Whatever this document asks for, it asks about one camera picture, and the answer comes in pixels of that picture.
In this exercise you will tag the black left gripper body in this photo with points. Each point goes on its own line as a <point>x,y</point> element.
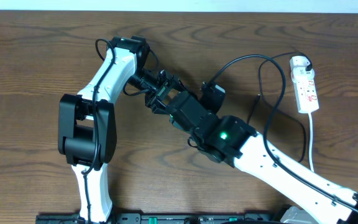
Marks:
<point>161,76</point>

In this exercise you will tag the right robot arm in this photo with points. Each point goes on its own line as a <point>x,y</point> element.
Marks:
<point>229,139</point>

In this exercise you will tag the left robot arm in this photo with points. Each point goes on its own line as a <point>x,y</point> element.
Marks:
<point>87,134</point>

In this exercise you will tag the white power strip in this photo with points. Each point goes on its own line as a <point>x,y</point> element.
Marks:
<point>302,76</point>

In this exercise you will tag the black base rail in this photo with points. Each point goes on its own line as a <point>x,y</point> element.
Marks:
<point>136,218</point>

